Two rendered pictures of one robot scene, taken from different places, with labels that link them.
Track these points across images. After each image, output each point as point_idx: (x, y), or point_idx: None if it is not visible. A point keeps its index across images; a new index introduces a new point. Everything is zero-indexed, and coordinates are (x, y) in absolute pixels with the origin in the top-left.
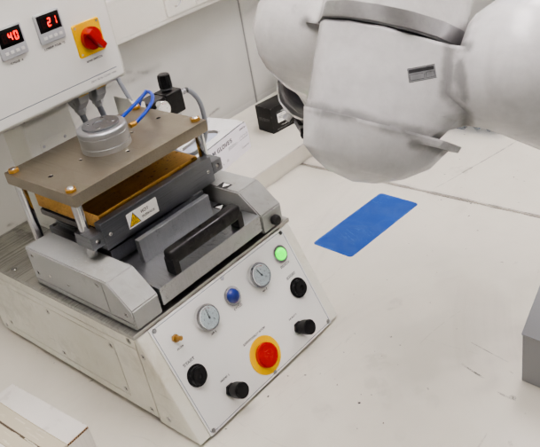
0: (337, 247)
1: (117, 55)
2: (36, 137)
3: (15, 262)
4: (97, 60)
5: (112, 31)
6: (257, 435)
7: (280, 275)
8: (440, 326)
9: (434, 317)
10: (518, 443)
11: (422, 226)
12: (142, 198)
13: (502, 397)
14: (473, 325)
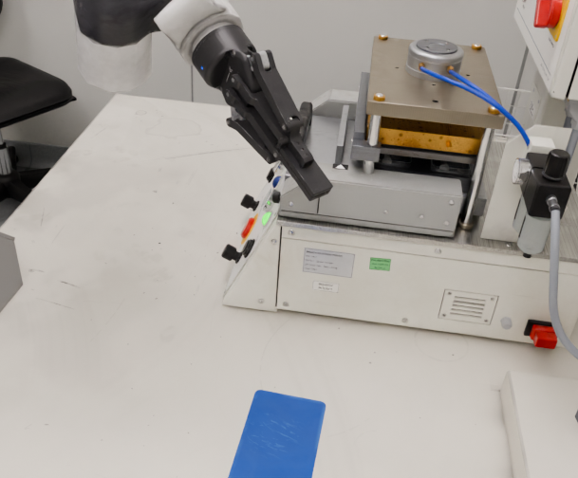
0: (287, 403)
1: (555, 64)
2: (537, 76)
3: (496, 148)
4: (550, 47)
5: (566, 29)
6: (224, 211)
7: (262, 227)
8: (108, 318)
9: (118, 326)
10: (27, 243)
11: (180, 475)
12: (360, 90)
13: (40, 268)
14: (74, 326)
